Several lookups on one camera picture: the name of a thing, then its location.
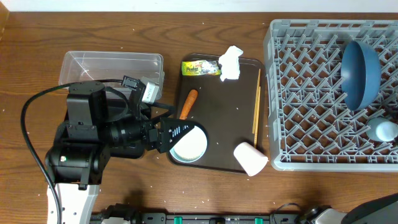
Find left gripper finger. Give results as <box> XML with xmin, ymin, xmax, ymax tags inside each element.
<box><xmin>146</xmin><ymin>101</ymin><xmax>177</xmax><ymax>124</ymax></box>
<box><xmin>159</xmin><ymin>118</ymin><xmax>208</xmax><ymax>153</ymax></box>

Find light blue rice bowl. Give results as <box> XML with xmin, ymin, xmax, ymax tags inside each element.
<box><xmin>169</xmin><ymin>126</ymin><xmax>208</xmax><ymax>163</ymax></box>

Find orange carrot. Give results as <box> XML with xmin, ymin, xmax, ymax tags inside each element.
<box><xmin>179</xmin><ymin>89</ymin><xmax>198</xmax><ymax>119</ymax></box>

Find white napkin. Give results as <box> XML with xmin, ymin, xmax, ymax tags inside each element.
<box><xmin>218</xmin><ymin>45</ymin><xmax>243</xmax><ymax>82</ymax></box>

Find pink cup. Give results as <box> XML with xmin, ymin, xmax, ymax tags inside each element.
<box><xmin>233</xmin><ymin>142</ymin><xmax>269</xmax><ymax>177</ymax></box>

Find dark blue plate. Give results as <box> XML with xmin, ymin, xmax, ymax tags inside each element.
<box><xmin>341</xmin><ymin>40</ymin><xmax>381</xmax><ymax>111</ymax></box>

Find small blue bowl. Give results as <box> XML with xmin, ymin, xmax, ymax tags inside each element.
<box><xmin>366</xmin><ymin>117</ymin><xmax>397</xmax><ymax>142</ymax></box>

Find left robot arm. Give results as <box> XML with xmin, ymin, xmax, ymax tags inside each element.
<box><xmin>45</xmin><ymin>77</ymin><xmax>208</xmax><ymax>223</ymax></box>

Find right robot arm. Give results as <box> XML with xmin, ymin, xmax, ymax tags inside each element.
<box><xmin>295</xmin><ymin>194</ymin><xmax>397</xmax><ymax>224</ymax></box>

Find grey dishwasher rack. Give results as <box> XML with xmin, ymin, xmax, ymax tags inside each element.
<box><xmin>263</xmin><ymin>19</ymin><xmax>397</xmax><ymax>172</ymax></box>

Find black plastic tray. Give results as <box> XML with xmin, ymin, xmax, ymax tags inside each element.
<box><xmin>62</xmin><ymin>96</ymin><xmax>152</xmax><ymax>159</ymax></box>

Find yellow snack wrapper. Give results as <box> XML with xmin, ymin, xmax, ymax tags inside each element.
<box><xmin>181</xmin><ymin>60</ymin><xmax>221</xmax><ymax>76</ymax></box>

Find brown serving tray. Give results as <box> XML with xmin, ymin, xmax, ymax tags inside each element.
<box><xmin>176</xmin><ymin>58</ymin><xmax>264</xmax><ymax>173</ymax></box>

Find left wooden chopstick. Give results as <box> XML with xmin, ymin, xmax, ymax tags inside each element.
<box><xmin>252</xmin><ymin>69</ymin><xmax>261</xmax><ymax>134</ymax></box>

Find clear plastic bin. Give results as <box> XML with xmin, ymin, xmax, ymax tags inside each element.
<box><xmin>58</xmin><ymin>51</ymin><xmax>165</xmax><ymax>100</ymax></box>

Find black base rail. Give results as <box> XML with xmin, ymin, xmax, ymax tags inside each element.
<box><xmin>89</xmin><ymin>203</ymin><xmax>300</xmax><ymax>224</ymax></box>

